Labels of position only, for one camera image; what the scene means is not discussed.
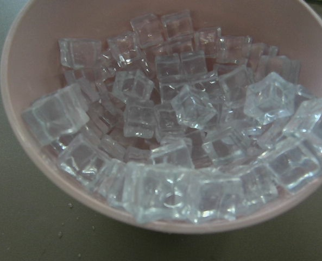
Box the pile of clear ice cubes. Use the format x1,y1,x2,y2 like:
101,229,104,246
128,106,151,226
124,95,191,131
22,10,322,224

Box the pink bowl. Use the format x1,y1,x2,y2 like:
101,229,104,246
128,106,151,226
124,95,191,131
0,1,322,225

